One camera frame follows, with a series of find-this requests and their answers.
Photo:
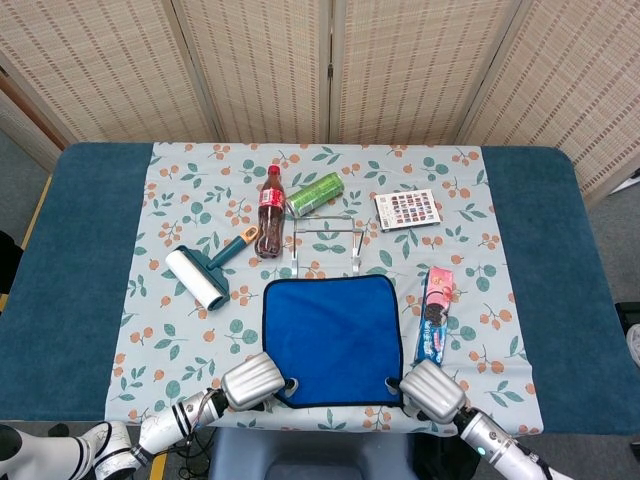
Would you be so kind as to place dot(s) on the black object on floor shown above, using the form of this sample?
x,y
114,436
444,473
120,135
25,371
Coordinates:
x,y
10,265

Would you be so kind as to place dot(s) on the blue microfiber cloth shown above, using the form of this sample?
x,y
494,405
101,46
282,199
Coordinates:
x,y
330,340

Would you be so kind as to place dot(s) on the blue grey robot torso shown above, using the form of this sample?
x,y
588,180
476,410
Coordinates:
x,y
300,455

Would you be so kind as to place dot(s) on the green drink can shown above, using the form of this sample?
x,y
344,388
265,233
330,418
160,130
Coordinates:
x,y
315,192

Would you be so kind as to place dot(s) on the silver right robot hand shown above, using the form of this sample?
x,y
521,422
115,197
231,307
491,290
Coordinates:
x,y
432,392

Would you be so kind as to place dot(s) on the blue sandwich cookie box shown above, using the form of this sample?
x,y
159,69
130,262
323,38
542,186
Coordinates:
x,y
435,320

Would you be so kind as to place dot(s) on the white object on floor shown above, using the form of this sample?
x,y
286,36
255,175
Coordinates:
x,y
635,345

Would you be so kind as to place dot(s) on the teal table cover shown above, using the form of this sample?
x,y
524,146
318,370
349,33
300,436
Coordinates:
x,y
65,300

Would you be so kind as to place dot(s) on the cola bottle with red cap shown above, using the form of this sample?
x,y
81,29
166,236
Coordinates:
x,y
270,230

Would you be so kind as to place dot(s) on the woven bamboo screen panel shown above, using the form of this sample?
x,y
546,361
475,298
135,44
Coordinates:
x,y
575,75
100,65
415,65
260,65

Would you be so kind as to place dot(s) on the metal screen hinge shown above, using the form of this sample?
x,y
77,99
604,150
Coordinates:
x,y
330,70

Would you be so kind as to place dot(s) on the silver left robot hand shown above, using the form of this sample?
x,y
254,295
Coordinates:
x,y
252,382

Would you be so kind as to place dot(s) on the floral print tablecloth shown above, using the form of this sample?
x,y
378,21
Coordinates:
x,y
200,350

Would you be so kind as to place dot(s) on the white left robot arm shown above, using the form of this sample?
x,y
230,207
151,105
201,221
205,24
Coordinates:
x,y
165,430

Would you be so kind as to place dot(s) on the black box with picture grid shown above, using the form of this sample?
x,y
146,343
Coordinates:
x,y
407,210

